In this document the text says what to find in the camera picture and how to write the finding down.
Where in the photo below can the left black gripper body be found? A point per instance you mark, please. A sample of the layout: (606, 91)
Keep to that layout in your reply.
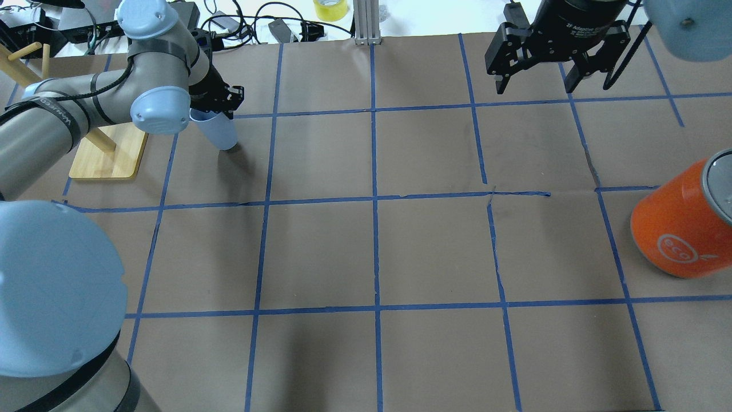
(212, 90)

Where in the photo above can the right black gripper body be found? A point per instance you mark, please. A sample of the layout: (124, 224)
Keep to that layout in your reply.
(575, 23)

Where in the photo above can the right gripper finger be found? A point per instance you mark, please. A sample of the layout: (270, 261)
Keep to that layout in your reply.
(581, 69)
(503, 74)

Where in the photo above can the light blue plastic cup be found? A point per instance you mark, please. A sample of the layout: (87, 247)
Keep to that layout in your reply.
(216, 127)

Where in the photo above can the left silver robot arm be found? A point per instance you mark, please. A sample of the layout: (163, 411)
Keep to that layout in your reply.
(63, 299)

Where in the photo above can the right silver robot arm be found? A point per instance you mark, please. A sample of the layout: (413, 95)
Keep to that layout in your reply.
(694, 31)

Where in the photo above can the wooden cup rack stand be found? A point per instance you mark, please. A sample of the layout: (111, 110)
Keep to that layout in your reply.
(107, 153)

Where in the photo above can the black power adapter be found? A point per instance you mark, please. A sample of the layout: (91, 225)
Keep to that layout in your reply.
(282, 32)

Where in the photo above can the yellow tape roll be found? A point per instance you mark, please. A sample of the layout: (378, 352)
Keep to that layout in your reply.
(330, 11)

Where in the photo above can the orange can with silver lid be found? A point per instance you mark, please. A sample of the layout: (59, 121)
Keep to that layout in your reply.
(684, 227)

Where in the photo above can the aluminium frame post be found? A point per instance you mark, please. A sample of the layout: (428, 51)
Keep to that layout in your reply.
(367, 25)

